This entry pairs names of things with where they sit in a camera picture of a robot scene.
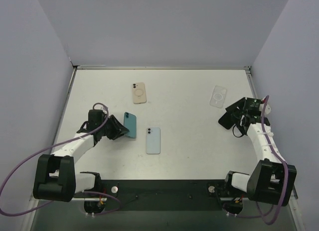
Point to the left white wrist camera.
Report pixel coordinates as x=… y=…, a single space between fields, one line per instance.
x=101 y=107

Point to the beige cased phone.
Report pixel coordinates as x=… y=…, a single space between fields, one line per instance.
x=139 y=93

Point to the light blue phone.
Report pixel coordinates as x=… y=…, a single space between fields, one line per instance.
x=153 y=141

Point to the aluminium front rail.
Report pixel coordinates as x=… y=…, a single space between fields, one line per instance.
x=99 y=196

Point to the teal phone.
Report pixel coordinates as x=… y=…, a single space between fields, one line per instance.
x=130 y=122

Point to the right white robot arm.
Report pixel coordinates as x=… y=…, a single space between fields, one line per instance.
x=264 y=153

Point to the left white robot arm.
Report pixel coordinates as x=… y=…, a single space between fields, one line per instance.
x=67 y=156

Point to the clear phone case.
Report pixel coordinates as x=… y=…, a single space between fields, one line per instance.
x=218 y=97

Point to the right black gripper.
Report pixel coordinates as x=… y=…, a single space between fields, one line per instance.
x=238 y=112

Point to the black phone case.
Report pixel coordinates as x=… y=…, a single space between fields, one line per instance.
x=227 y=120

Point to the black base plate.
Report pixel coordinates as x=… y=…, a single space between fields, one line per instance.
x=162 y=195

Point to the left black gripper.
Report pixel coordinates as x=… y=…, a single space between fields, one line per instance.
x=111 y=129

